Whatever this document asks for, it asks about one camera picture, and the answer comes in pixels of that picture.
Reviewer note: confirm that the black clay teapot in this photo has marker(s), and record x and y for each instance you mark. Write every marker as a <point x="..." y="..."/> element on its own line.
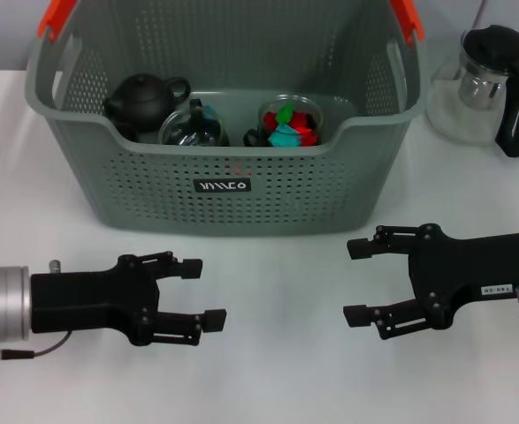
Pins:
<point x="144" y="99"/>

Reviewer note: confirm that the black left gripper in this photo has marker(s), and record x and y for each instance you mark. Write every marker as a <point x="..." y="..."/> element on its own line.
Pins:
<point x="91" y="300"/>

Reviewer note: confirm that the red sloped toy brick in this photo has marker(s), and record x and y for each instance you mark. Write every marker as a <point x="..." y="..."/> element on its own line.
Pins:
<point x="305" y="138"/>

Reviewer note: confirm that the teal square toy brick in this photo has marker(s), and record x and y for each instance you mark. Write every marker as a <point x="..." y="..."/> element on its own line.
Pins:
<point x="281" y="138"/>

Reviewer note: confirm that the grey perforated storage basket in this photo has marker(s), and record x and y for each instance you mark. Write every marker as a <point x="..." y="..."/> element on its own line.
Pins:
<point x="285" y="199"/>

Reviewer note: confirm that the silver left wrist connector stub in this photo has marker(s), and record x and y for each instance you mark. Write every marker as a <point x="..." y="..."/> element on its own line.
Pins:
<point x="55" y="266"/>

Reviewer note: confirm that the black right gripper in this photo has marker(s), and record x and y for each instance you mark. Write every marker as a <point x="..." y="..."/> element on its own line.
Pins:
<point x="475" y="274"/>

